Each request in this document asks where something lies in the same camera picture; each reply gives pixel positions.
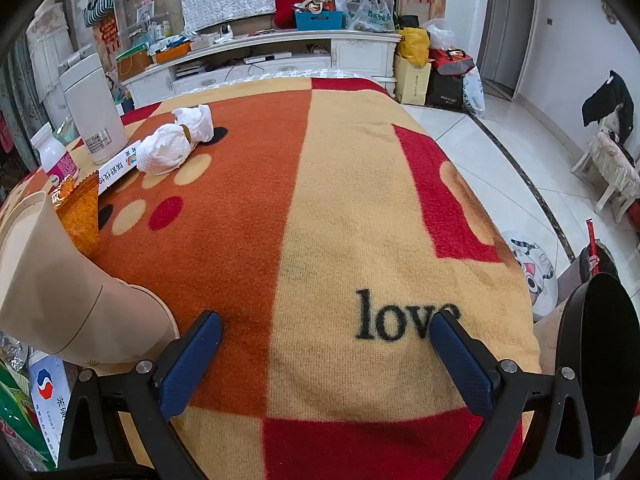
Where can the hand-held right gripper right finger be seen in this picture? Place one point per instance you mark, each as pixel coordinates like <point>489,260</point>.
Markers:
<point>462,365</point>

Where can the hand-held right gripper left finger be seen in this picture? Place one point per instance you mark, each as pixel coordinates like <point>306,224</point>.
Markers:
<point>192,365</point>

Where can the green red snack packet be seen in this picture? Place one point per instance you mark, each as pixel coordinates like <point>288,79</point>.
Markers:
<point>15,410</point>

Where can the orange snack packet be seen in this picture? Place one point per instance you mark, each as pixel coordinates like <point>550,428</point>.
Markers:
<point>80,215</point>

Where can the white orange medicine box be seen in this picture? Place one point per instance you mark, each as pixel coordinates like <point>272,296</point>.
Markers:
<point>117,166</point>

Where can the white tissue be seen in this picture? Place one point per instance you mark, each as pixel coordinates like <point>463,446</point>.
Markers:
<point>200,122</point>
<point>165,152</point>

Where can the white box red blue logo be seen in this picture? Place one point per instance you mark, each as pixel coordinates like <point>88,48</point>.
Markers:
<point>47,390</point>

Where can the beige paper cup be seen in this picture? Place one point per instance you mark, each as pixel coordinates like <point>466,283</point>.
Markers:
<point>60,285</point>

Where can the long red packet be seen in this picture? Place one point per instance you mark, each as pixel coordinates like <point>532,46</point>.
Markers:
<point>593,250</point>

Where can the waste bin with black liner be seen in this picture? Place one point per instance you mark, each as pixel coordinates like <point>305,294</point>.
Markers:
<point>606,260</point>

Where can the silver foil packet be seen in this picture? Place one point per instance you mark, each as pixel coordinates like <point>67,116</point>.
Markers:
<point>10,350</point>

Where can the printed orange red blanket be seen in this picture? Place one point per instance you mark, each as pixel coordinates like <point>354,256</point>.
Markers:
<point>350,185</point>

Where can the white pill bottle pink label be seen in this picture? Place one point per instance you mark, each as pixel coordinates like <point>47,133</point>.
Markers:
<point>52,155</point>

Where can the white chair floral cushion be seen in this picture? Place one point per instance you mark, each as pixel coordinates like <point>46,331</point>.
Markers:
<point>612,160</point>

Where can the white patterned bag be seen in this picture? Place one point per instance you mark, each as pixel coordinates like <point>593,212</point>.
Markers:
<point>474,92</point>

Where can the black shopping bag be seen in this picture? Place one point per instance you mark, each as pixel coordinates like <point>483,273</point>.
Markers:
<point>445,92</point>

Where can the white insulated bottle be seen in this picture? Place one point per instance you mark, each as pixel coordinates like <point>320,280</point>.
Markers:
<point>92,110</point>

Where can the cream cardboard box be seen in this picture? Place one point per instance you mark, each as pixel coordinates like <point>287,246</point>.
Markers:
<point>411,82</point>

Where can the black jacket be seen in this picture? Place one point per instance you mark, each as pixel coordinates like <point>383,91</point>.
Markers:
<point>607,100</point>

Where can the red gift bag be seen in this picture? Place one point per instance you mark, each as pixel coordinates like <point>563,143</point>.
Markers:
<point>452,62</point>

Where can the yellow bag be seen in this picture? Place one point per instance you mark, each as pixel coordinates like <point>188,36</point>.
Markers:
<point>414,47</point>

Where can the white television cabinet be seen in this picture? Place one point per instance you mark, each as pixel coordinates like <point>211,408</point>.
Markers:
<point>360,52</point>

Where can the clear plastic bag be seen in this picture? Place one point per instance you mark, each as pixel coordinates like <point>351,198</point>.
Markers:
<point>440,32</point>

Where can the small red hanging decoration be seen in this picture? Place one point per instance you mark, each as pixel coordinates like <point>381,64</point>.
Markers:
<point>108,32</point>

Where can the white plastic bag green print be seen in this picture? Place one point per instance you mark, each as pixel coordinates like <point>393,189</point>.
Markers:
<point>367,12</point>

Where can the blue plastic basket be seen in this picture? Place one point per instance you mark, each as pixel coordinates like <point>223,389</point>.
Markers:
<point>320,21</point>

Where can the striped tote bag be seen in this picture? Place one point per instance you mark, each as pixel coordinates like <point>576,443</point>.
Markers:
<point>99,7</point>

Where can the white security camera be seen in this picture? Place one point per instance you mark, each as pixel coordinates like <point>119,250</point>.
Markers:
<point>227,32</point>

